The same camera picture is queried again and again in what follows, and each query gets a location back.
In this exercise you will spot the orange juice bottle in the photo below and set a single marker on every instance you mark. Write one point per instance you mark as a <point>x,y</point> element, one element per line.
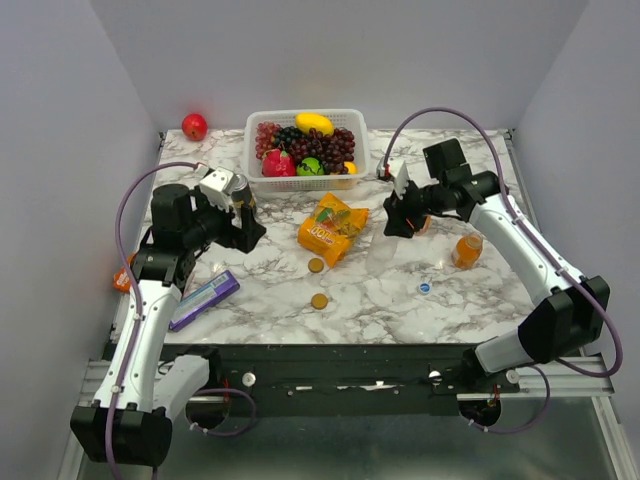
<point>425,227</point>
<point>467,251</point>

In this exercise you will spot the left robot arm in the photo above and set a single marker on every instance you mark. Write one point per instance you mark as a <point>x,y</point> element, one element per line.
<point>130,418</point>

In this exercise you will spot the orange juice bottle right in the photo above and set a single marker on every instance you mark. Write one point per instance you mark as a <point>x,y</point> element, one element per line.
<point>467,251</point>

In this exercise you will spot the purple candy package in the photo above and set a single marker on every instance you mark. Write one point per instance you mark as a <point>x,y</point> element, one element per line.
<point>210,294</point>

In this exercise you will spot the small yellow lemon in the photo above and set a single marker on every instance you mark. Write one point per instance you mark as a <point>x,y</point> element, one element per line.
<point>349,168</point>

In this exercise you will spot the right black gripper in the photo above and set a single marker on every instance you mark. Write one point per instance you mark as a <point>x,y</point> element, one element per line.
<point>397,211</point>

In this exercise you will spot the red apple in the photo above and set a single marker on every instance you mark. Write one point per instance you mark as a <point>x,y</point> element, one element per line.
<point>195,127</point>

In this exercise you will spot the white plastic basket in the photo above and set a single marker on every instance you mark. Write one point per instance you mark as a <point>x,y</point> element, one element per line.
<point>349,119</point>

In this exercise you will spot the dark red grape bunch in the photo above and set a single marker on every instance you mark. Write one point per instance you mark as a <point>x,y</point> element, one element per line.
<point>332,151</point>

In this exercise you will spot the black base frame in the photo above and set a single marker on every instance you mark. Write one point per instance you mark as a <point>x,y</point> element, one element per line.
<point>287,380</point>

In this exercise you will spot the orange mango gummy bag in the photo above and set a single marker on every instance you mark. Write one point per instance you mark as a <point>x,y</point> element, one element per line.
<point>332,228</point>

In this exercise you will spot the dark purple grape bunch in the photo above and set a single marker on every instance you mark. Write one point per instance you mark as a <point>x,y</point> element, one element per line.
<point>285,136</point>

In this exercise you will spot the red dragon fruit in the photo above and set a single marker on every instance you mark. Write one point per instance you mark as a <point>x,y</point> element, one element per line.
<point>278,163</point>

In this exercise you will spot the orange juice bottle back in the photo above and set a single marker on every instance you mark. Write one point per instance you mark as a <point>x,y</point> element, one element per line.
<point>425,227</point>

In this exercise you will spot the brown bottle cap near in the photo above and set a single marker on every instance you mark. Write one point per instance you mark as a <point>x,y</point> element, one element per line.
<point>319,301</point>

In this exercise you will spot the orange razor box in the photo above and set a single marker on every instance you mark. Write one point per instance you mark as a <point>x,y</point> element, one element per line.
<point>121,281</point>

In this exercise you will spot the clear plastic bottle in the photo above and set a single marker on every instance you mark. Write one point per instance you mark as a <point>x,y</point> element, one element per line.
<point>381,251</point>

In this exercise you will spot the brown bottle cap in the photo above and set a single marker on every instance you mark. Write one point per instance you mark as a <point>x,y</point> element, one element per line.
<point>319,301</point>
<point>315,265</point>

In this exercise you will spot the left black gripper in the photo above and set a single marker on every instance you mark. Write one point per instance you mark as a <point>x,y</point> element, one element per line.
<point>244,239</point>

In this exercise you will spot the yellow mango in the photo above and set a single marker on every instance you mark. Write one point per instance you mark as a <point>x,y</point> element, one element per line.
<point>307,121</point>

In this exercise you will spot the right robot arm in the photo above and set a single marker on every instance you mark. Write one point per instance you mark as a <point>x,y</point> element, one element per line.
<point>568,306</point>

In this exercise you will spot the black spray can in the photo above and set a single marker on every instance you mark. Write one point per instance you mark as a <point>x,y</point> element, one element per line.
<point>241,194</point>

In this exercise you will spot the green lime ball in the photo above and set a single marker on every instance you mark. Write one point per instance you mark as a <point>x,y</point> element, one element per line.
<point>310,166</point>

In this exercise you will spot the brown bottle cap far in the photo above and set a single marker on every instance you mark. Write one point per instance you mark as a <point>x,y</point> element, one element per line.
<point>315,265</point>

